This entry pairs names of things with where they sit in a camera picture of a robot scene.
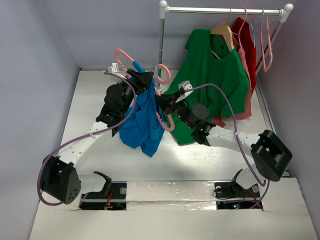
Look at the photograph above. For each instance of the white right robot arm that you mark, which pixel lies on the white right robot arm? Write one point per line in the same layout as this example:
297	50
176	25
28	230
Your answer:
270	155

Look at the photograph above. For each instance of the wooden hanger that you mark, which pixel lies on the wooden hanger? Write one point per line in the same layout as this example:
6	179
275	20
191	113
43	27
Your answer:
225	31

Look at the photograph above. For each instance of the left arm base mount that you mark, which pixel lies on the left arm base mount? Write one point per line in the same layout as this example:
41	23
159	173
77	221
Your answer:
112	196

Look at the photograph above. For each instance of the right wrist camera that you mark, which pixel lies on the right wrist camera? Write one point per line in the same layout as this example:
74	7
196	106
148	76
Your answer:
185	85

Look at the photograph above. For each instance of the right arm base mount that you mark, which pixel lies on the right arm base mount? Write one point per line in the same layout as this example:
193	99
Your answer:
230	195

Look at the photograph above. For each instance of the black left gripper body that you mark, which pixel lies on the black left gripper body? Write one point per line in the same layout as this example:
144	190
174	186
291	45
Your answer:
129	95

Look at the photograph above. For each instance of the red t-shirt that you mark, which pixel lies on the red t-shirt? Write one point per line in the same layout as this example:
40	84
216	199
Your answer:
248	46

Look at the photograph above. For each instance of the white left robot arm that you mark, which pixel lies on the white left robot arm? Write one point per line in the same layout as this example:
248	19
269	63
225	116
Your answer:
58	175

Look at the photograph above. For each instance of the pink t-shirt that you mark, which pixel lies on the pink t-shirt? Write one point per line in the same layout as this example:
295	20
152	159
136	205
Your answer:
236	84

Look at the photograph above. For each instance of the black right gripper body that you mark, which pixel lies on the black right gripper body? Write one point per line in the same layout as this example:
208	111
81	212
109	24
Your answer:
170	103

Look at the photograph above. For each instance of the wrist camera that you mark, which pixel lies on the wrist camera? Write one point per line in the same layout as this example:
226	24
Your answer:
115	69
185	85

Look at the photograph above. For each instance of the blue t-shirt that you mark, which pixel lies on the blue t-shirt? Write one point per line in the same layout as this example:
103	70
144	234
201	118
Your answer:
143	129

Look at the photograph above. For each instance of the green t-shirt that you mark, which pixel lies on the green t-shirt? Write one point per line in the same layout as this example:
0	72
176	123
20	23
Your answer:
205	62

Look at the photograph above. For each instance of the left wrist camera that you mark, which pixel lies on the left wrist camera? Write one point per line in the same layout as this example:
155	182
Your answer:
115	69

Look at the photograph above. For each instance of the blue wire hanger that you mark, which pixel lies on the blue wire hanger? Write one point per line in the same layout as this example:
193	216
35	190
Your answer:
255	29

